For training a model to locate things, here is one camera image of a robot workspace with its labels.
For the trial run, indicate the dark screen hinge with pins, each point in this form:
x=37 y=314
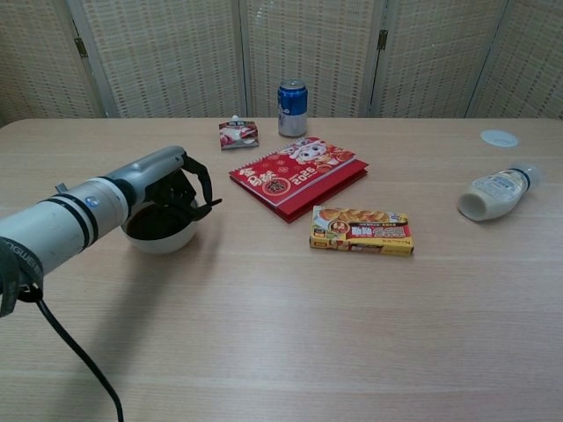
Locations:
x=382 y=39

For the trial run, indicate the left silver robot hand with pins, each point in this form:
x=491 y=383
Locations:
x=154 y=169

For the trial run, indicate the white bowl with dark liquid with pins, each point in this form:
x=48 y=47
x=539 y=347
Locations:
x=163 y=244

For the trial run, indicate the white sauce bottle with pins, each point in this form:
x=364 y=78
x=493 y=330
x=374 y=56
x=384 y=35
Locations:
x=492 y=193

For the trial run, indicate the blue and silver drink can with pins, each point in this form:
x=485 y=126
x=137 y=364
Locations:
x=292 y=110

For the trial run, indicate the red desk calendar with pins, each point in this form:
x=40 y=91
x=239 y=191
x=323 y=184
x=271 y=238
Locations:
x=294 y=176

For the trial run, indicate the woven folding screen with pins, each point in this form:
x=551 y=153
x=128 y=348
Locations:
x=167 y=53

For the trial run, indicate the red drink pouch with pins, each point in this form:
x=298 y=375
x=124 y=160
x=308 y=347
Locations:
x=237 y=134

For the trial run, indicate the yellow curry box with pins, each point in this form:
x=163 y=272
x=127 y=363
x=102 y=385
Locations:
x=360 y=230

